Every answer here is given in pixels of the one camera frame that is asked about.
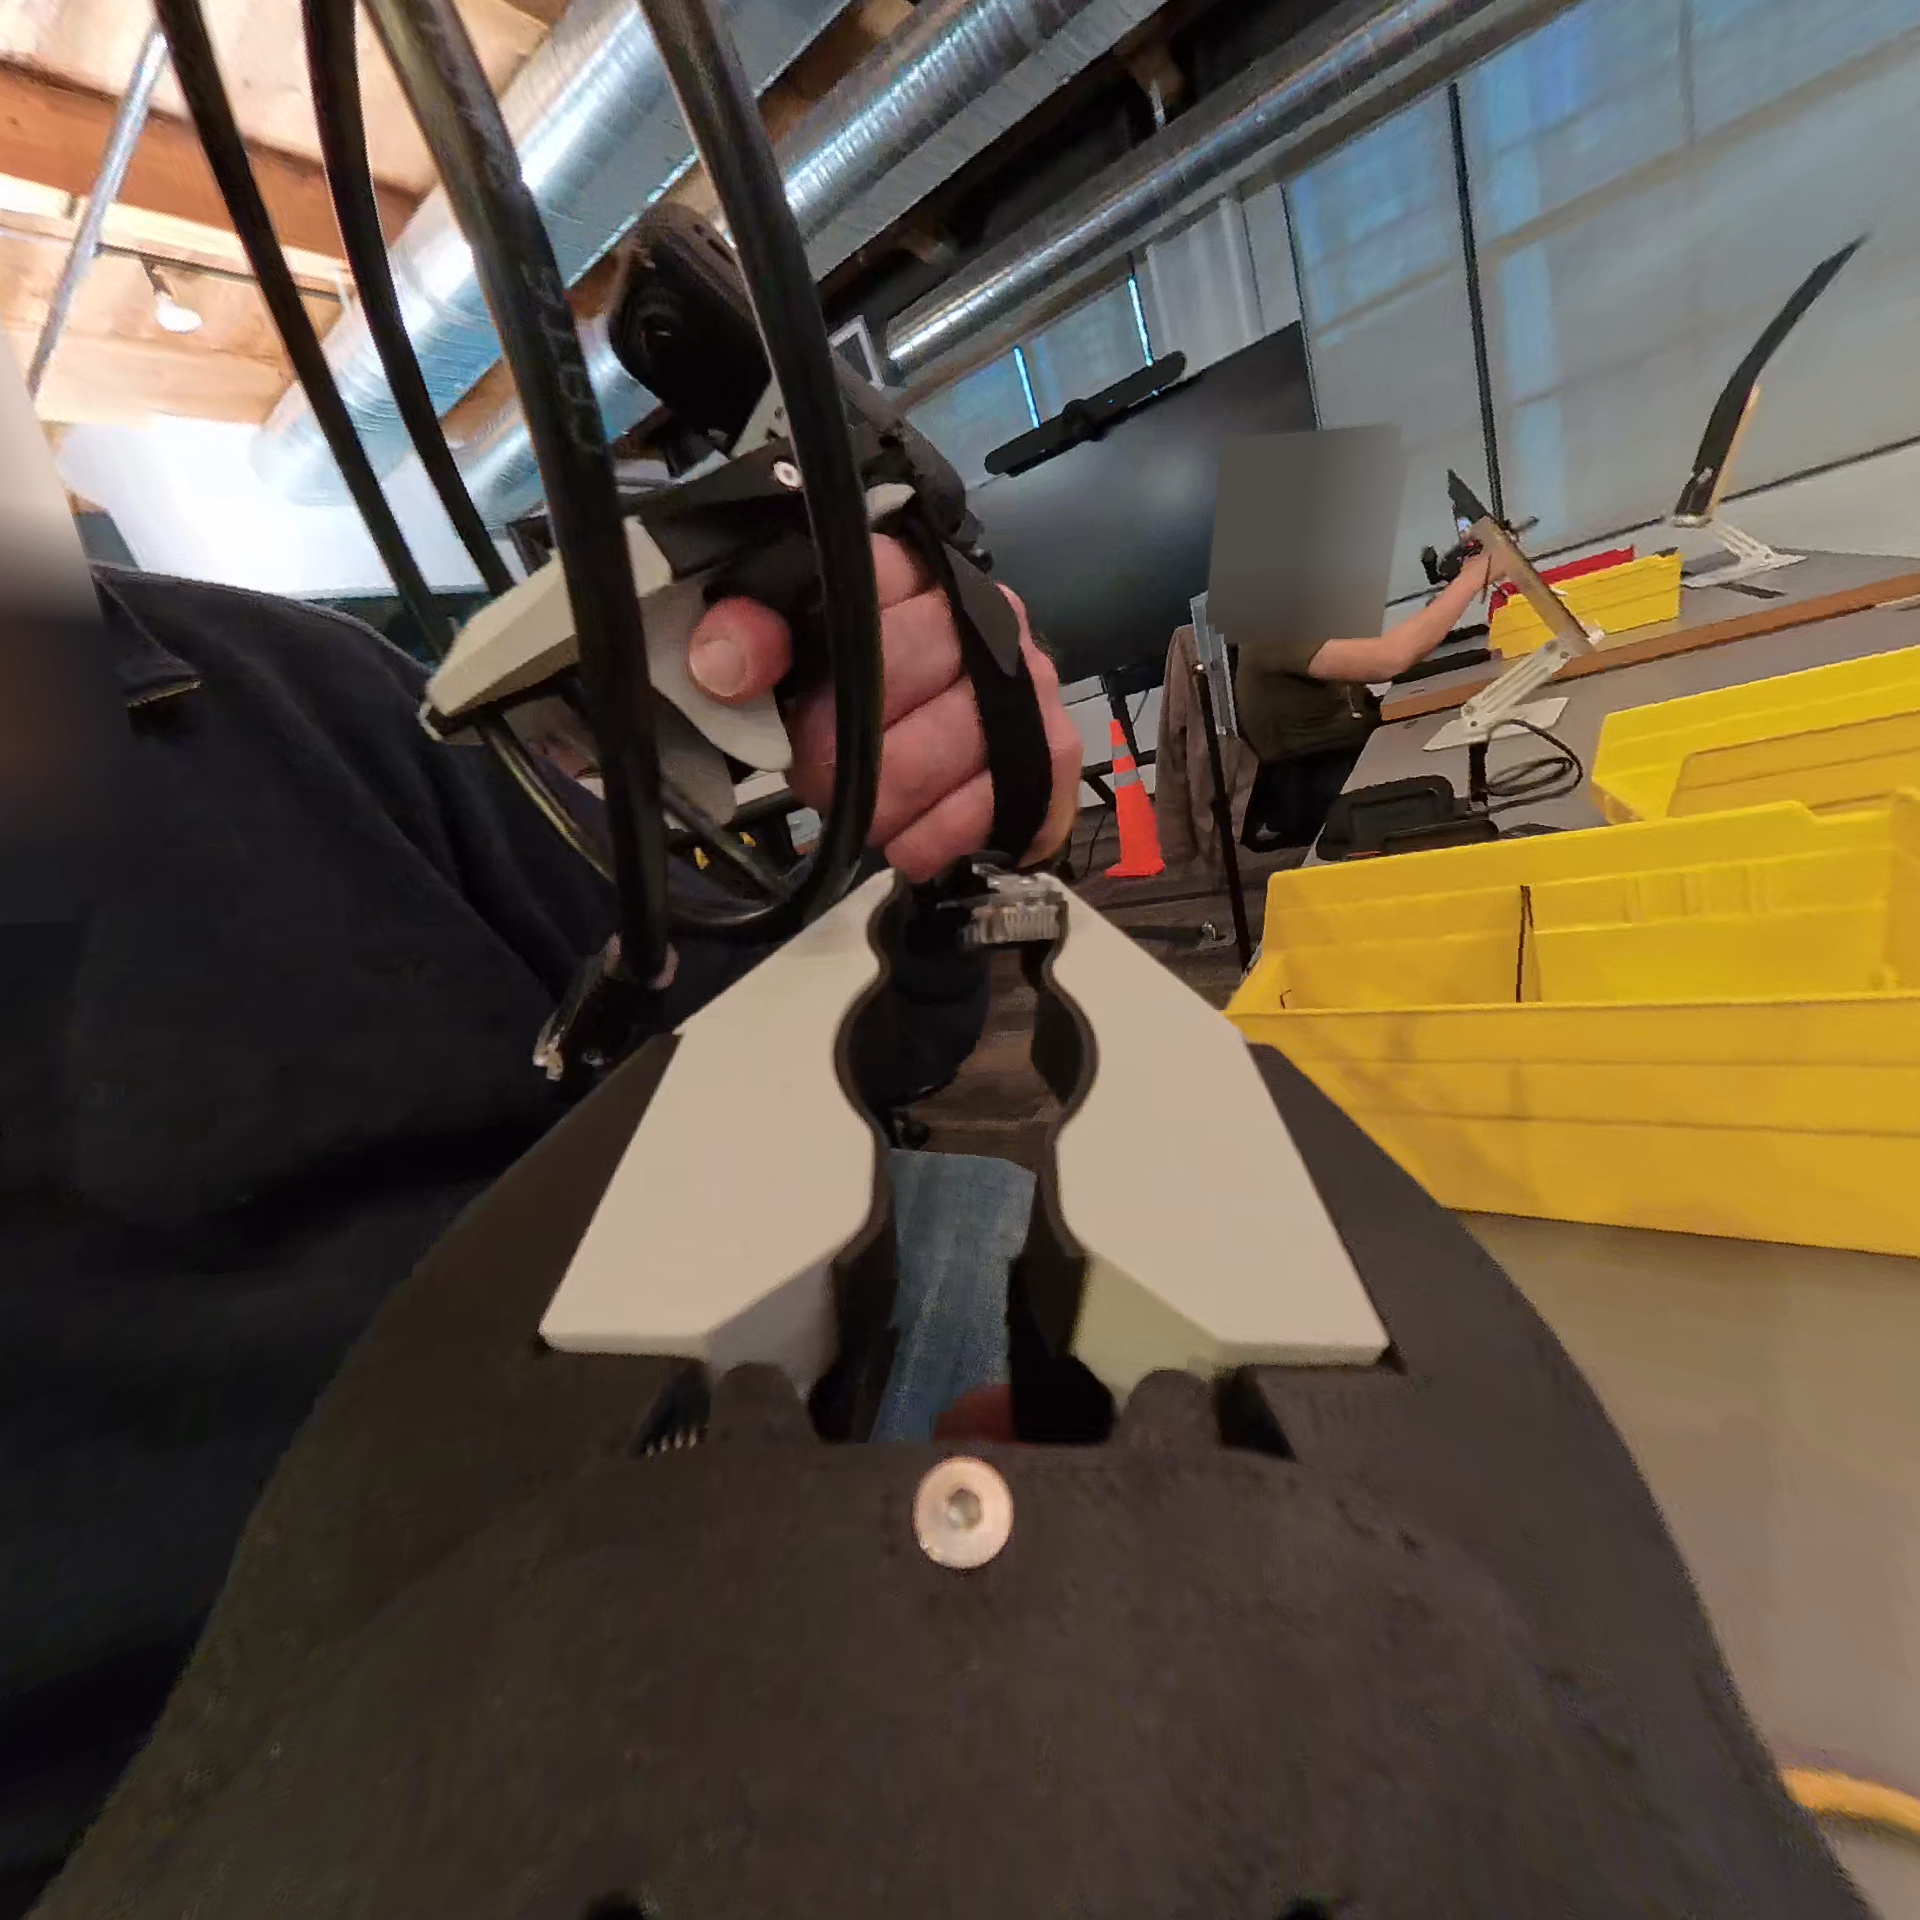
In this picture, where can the yellow divided plastic bin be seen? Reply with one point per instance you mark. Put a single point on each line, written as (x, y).
(1576, 1110)

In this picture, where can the wide silver ventilation duct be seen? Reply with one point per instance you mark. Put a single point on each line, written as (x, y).
(902, 119)

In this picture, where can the black video bar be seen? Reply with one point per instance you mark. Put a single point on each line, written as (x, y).
(1088, 413)

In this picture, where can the person's left hand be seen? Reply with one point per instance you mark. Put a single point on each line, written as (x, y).
(932, 722)

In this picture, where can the red bin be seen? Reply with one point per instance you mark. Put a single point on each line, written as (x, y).
(1582, 568)

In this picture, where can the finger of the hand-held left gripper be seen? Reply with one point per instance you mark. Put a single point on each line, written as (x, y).
(511, 645)

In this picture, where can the large black display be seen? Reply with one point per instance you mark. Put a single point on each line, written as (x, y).
(1142, 556)

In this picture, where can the wooden desk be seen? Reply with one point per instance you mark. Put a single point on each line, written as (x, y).
(1800, 599)

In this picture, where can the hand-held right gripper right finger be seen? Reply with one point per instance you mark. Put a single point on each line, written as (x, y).
(1214, 1200)

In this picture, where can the grey ceiling pipe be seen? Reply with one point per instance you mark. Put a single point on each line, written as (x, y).
(100, 212)

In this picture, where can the tilted board on white stand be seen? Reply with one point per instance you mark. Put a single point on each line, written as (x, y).
(1531, 599)

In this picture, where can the person's left forearm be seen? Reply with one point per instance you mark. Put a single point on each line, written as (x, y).
(937, 1036)

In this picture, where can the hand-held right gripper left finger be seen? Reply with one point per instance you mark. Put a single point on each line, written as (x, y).
(735, 1172)

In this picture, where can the curved black panel on stand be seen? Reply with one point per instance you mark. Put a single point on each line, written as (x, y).
(1740, 406)

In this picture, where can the narrow silver ventilation duct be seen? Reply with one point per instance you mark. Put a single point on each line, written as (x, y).
(1200, 166)

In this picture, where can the ceiling light bulb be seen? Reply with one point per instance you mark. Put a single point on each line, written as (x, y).
(176, 308)

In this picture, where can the brown jacket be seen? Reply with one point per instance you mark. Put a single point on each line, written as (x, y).
(1200, 751)

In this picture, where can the orange traffic cone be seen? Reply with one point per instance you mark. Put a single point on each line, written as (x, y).
(1137, 819)

